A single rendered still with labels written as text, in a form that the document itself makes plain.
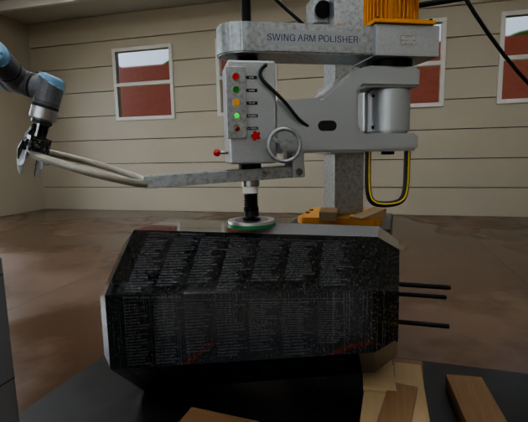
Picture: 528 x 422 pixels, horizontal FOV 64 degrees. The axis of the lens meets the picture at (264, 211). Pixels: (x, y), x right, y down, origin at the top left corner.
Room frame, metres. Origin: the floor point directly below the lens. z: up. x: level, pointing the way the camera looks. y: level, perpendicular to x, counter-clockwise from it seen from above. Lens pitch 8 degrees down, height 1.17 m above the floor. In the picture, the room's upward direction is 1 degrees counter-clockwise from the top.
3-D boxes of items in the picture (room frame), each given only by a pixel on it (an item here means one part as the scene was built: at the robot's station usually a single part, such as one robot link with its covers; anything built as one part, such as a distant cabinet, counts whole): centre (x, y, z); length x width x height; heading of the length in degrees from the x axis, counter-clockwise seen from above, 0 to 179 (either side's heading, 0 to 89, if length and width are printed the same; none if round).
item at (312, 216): (2.65, -0.50, 0.76); 0.49 x 0.49 x 0.05; 72
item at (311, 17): (2.71, -0.36, 2.00); 0.20 x 0.18 x 0.15; 162
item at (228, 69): (1.76, 0.11, 1.37); 0.08 x 0.03 x 0.28; 101
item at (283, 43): (1.95, -0.29, 1.62); 0.96 x 0.25 x 0.17; 101
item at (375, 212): (2.44, -0.61, 0.80); 0.20 x 0.10 x 0.05; 123
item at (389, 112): (2.01, -0.59, 1.34); 0.19 x 0.19 x 0.20
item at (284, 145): (1.79, -0.08, 1.20); 0.15 x 0.10 x 0.15; 101
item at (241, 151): (1.90, -0.02, 1.32); 0.36 x 0.22 x 0.45; 101
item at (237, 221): (1.88, 0.06, 0.86); 0.21 x 0.21 x 0.01
